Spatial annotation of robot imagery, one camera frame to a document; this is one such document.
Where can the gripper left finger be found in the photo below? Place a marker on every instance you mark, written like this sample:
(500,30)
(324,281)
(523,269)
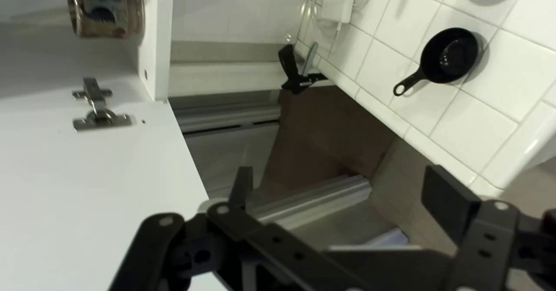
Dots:
(156,247)

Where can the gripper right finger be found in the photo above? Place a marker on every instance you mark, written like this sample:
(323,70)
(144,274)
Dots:
(486,239)

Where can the white cabinet door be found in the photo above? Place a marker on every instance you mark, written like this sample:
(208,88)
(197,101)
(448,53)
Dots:
(87,186)

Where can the white cabinet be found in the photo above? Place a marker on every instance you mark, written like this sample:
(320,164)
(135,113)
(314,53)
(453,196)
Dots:
(156,43)

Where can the small black frying pan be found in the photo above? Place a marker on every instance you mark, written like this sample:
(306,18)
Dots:
(449,55)

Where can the black clamp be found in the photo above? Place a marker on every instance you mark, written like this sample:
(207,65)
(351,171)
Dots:
(292,71)

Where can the patterned glass jar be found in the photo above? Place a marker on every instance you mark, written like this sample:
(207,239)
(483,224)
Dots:
(104,13)

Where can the white power adapter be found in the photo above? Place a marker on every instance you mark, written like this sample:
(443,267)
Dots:
(338,2)

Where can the aluminium rail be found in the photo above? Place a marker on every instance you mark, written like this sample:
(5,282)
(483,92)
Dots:
(312,200)
(226,115)

